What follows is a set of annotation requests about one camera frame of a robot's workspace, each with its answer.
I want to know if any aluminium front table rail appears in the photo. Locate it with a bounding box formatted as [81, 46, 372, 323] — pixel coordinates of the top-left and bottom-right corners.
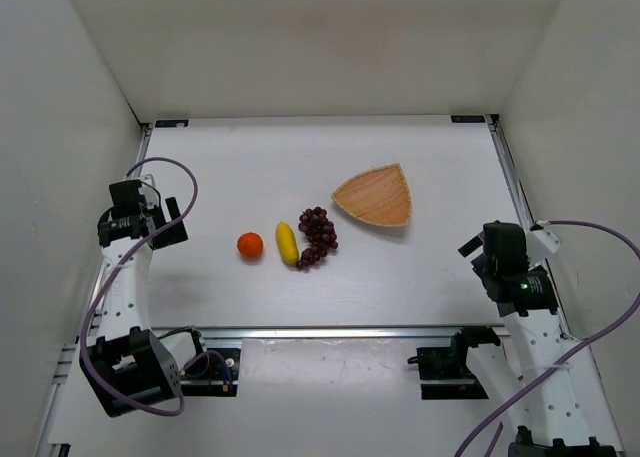
[149, 326, 511, 341]

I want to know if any black right corner bracket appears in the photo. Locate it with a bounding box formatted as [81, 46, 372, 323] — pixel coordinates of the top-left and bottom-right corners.
[450, 115, 486, 124]

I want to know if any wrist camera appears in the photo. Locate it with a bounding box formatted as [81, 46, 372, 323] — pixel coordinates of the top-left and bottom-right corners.
[482, 221, 529, 275]
[109, 179, 142, 215]

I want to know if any aluminium table rail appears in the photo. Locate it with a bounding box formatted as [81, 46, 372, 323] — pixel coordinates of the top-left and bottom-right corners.
[149, 326, 511, 341]
[485, 114, 570, 335]

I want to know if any purple fake grape bunch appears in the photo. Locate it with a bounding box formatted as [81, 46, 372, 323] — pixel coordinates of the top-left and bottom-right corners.
[296, 207, 339, 269]

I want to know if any black left corner bracket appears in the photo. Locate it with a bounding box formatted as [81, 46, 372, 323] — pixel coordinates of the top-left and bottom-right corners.
[154, 119, 189, 129]

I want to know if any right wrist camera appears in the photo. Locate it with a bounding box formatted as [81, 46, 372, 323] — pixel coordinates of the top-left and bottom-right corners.
[482, 221, 529, 275]

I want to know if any orange fake fruit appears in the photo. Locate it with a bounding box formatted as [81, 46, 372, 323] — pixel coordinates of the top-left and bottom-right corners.
[236, 232, 264, 260]

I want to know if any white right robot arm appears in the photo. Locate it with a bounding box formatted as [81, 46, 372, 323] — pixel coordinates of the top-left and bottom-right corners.
[456, 222, 617, 456]

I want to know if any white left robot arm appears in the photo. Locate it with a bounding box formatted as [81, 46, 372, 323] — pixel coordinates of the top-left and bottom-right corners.
[79, 179, 205, 417]

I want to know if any black corner bracket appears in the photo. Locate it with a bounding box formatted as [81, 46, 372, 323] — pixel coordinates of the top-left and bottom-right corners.
[450, 115, 486, 124]
[154, 119, 189, 129]

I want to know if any aluminium right table rail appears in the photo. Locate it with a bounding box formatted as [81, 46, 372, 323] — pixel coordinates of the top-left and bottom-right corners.
[485, 114, 570, 335]

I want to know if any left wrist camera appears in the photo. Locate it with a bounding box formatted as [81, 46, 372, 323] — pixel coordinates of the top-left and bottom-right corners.
[109, 179, 142, 215]

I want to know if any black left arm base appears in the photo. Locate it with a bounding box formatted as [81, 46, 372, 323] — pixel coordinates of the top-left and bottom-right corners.
[181, 336, 242, 398]

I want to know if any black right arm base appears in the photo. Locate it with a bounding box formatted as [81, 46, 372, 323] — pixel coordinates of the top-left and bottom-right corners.
[407, 326, 501, 401]

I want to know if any woven wicker fruit bowl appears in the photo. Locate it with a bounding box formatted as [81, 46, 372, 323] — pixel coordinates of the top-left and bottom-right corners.
[331, 163, 412, 227]

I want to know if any yellow fake banana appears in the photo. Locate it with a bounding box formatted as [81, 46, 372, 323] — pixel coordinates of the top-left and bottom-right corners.
[276, 222, 299, 265]

